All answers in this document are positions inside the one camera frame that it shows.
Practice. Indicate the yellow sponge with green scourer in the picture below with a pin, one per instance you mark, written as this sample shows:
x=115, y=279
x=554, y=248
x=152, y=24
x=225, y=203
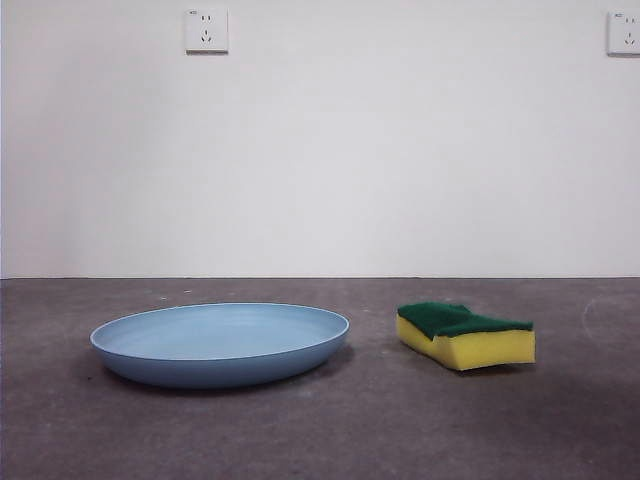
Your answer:
x=480, y=350

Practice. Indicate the blue round plate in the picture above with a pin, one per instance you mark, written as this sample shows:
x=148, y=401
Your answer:
x=220, y=350

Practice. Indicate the white wall socket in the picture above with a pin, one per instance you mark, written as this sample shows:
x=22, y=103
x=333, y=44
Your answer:
x=625, y=32
x=207, y=30

